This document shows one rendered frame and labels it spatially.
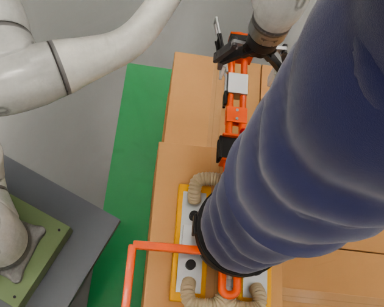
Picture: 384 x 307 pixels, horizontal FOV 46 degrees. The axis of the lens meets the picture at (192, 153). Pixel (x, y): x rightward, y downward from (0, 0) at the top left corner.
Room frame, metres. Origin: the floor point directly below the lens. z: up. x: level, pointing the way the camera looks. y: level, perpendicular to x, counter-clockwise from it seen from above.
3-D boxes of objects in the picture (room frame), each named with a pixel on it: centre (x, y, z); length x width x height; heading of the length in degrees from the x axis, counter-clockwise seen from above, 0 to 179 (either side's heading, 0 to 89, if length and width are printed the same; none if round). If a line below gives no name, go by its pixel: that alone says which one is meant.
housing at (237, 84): (0.72, -0.06, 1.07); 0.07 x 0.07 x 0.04; 14
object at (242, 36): (0.85, -0.03, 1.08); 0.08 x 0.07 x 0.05; 14
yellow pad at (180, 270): (0.25, -0.08, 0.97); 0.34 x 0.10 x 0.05; 14
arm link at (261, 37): (0.67, -0.07, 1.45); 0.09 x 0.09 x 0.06
